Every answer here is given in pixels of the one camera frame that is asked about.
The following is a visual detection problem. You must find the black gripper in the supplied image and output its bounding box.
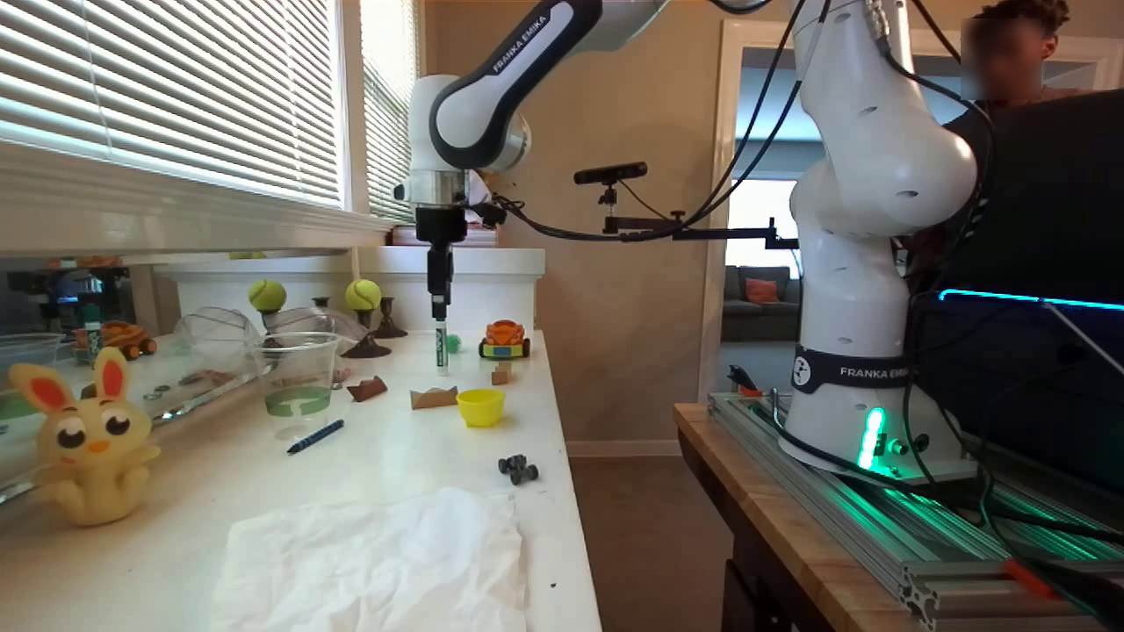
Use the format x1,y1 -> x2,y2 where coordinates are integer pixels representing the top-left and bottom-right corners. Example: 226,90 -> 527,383
415,204 -> 472,324

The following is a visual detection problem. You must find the small yellow cup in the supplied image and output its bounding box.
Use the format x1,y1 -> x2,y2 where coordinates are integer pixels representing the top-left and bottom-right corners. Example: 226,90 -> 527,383
454,386 -> 510,430

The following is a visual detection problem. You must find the clear plastic cup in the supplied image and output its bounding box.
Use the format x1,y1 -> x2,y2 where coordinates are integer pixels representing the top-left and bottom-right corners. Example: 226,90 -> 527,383
258,331 -> 344,422

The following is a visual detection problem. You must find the round pink tray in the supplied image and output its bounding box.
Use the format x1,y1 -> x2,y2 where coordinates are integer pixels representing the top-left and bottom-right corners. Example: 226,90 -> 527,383
388,222 -> 502,249

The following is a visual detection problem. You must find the dark brown figurine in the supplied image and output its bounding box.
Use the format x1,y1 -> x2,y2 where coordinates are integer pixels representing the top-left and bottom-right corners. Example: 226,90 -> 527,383
373,296 -> 411,341

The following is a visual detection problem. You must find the green tennis ball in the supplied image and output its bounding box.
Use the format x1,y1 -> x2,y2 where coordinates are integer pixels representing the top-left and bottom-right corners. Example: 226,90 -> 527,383
245,276 -> 291,314
342,272 -> 388,314

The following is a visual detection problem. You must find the orange green toy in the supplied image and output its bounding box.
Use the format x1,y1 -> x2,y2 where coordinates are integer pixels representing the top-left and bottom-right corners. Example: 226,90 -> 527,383
475,314 -> 533,366

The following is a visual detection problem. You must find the dark brown ball stand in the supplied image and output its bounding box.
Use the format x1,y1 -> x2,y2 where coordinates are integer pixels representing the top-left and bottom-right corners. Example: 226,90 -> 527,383
342,307 -> 395,362

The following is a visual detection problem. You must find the narrow white window blind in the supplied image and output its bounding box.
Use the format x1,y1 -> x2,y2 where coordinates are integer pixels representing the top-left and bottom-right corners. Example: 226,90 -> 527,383
359,0 -> 422,223

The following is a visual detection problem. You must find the black pen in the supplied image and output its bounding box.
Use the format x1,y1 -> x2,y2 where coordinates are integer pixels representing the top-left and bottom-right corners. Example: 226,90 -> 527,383
285,418 -> 351,455

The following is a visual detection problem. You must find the small dark toy car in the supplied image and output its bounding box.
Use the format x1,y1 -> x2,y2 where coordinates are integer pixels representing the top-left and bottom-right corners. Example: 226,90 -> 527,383
495,450 -> 543,488

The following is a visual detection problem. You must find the clear glass bowl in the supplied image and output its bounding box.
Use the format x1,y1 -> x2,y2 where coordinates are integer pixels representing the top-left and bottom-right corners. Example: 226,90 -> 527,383
174,306 -> 276,393

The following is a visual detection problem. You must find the white crumpled cloth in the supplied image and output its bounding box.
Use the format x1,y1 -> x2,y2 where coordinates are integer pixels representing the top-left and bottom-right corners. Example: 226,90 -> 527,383
211,485 -> 533,632

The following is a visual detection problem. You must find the orange cushion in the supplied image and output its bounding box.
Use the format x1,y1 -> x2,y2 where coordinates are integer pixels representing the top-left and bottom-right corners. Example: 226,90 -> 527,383
740,272 -> 786,307

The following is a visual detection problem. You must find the orange toy truck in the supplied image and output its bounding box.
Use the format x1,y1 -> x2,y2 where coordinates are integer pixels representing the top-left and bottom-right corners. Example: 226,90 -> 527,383
66,319 -> 163,366

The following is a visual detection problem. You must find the wide white window blind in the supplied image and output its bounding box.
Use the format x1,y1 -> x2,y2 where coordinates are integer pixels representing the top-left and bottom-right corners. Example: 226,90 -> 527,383
0,0 -> 348,210

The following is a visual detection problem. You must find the yellow bunny plush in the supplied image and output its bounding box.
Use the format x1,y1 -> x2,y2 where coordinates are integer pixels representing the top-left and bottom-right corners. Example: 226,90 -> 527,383
8,344 -> 163,527

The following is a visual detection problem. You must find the wooden workbench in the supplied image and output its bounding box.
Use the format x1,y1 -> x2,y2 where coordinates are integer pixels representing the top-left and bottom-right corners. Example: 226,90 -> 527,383
676,400 -> 1124,632

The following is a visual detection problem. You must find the black monitor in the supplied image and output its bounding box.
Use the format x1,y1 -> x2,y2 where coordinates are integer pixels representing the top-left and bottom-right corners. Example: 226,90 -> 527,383
906,88 -> 1124,497

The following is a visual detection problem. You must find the person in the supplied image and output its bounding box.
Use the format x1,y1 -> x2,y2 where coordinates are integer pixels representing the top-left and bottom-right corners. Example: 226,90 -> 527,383
957,0 -> 1077,105

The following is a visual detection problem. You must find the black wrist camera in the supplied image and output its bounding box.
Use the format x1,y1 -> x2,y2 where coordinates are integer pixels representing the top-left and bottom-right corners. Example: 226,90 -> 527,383
469,191 -> 522,232

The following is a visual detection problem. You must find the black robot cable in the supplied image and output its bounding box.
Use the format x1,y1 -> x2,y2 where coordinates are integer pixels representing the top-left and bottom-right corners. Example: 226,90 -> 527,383
469,0 -> 874,246

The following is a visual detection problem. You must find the black exterior camera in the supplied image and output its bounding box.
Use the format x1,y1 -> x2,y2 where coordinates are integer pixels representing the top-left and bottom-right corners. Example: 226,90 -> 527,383
571,158 -> 649,190

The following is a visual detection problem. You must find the black camera mounting rod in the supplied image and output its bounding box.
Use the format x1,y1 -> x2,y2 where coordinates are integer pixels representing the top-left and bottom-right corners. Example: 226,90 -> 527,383
598,182 -> 803,253

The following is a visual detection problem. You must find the aluminium rail base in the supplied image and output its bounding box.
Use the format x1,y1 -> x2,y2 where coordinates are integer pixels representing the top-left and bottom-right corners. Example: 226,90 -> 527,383
705,389 -> 1124,624

